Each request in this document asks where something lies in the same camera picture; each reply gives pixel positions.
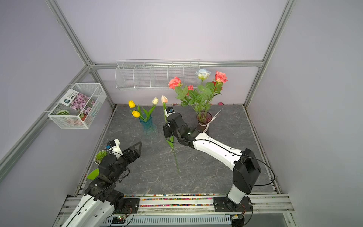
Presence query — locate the green garden trowel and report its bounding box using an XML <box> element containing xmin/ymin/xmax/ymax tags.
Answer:
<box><xmin>87</xmin><ymin>168</ymin><xmax>99</xmax><ymax>180</ymax></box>

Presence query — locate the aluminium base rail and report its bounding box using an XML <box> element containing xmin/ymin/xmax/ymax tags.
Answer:
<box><xmin>125</xmin><ymin>194</ymin><xmax>296</xmax><ymax>227</ymax></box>

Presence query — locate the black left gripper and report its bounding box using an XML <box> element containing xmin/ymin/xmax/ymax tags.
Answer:
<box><xmin>111</xmin><ymin>141</ymin><xmax>142</xmax><ymax>182</ymax></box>

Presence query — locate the teal glass vase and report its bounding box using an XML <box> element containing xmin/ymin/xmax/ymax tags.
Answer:
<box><xmin>139</xmin><ymin>116</ymin><xmax>158</xmax><ymax>137</ymax></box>

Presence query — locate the red grey glass vase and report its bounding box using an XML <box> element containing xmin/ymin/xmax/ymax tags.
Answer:
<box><xmin>196</xmin><ymin>111</ymin><xmax>213</xmax><ymax>133</ymax></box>

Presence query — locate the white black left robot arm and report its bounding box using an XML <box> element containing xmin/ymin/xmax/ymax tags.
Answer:
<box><xmin>63</xmin><ymin>140</ymin><xmax>142</xmax><ymax>227</ymax></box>

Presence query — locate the long white wire basket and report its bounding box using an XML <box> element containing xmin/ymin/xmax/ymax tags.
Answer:
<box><xmin>114</xmin><ymin>59</ymin><xmax>200</xmax><ymax>90</ymax></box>

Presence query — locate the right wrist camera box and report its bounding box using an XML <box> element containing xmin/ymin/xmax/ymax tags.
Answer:
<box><xmin>164</xmin><ymin>107</ymin><xmax>174</xmax><ymax>117</ymax></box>

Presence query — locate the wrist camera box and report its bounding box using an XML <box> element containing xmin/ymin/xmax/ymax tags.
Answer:
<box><xmin>164</xmin><ymin>107</ymin><xmax>174</xmax><ymax>117</ymax></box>
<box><xmin>106</xmin><ymin>139</ymin><xmax>123</xmax><ymax>158</ymax></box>

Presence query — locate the flower seed packet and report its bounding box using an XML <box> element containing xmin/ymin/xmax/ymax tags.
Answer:
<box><xmin>60</xmin><ymin>89</ymin><xmax>95</xmax><ymax>115</ymax></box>

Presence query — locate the striped green ball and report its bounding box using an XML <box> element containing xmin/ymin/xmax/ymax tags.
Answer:
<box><xmin>57</xmin><ymin>110</ymin><xmax>70</xmax><ymax>115</ymax></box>

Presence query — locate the white blue rose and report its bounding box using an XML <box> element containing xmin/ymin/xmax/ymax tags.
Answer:
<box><xmin>196</xmin><ymin>69</ymin><xmax>211</xmax><ymax>112</ymax></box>

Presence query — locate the orange tulip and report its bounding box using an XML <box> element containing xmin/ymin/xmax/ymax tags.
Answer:
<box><xmin>165</xmin><ymin>137</ymin><xmax>180</xmax><ymax>173</ymax></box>

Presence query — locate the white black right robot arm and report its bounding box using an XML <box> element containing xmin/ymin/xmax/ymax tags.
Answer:
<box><xmin>163</xmin><ymin>113</ymin><xmax>261</xmax><ymax>212</ymax></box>

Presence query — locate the yellow tulip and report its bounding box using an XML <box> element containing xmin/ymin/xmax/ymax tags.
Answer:
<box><xmin>131</xmin><ymin>110</ymin><xmax>144</xmax><ymax>121</ymax></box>
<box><xmin>128</xmin><ymin>100</ymin><xmax>142</xmax><ymax>115</ymax></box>

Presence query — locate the pink rose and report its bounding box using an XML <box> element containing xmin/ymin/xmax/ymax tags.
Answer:
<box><xmin>168</xmin><ymin>76</ymin><xmax>199</xmax><ymax>114</ymax></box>
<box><xmin>207</xmin><ymin>71</ymin><xmax>228</xmax><ymax>110</ymax></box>

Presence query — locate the white tulip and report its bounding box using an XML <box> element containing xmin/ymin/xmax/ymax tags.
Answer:
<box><xmin>143</xmin><ymin>97</ymin><xmax>159</xmax><ymax>122</ymax></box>

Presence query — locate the white wire side basket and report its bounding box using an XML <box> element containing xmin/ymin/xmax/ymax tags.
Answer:
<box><xmin>48</xmin><ymin>83</ymin><xmax>107</xmax><ymax>129</ymax></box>

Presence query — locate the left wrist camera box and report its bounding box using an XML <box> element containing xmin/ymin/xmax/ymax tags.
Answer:
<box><xmin>106</xmin><ymin>139</ymin><xmax>123</xmax><ymax>158</ymax></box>

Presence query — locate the pale pink tulip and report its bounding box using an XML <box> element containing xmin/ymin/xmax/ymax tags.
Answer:
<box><xmin>161</xmin><ymin>95</ymin><xmax>168</xmax><ymax>123</ymax></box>

